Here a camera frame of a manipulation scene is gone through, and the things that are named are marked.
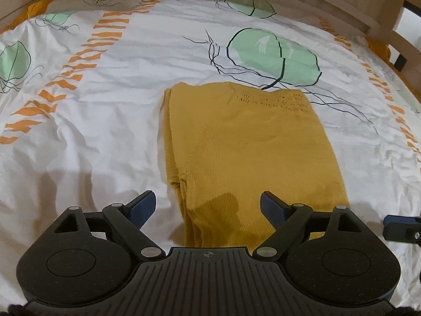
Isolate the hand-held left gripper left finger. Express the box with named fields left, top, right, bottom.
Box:
left=52, top=190, right=166, bottom=258

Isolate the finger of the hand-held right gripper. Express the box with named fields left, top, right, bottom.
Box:
left=383, top=215, right=421, bottom=243

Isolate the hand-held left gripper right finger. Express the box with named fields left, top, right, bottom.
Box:
left=253, top=190, right=363, bottom=258

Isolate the yellow knit sweater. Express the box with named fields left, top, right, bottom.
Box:
left=163, top=82, right=350, bottom=248

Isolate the white leaf-print duvet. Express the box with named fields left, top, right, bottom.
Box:
left=0, top=0, right=421, bottom=307

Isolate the beige wooden bed frame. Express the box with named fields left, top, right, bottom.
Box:
left=0, top=0, right=421, bottom=71

